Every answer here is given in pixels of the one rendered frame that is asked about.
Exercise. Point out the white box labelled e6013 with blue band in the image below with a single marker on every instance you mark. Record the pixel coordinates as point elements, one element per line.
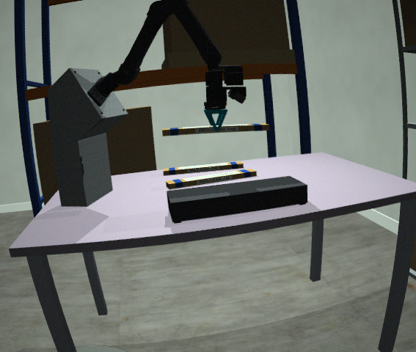
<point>194,181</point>

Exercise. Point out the white electrode pack with blue band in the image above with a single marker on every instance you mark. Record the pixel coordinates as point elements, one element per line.
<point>210,129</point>

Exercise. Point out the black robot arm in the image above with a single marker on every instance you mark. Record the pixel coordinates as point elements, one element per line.
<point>158,13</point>

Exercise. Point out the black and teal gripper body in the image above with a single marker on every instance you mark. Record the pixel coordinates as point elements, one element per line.
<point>211,98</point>

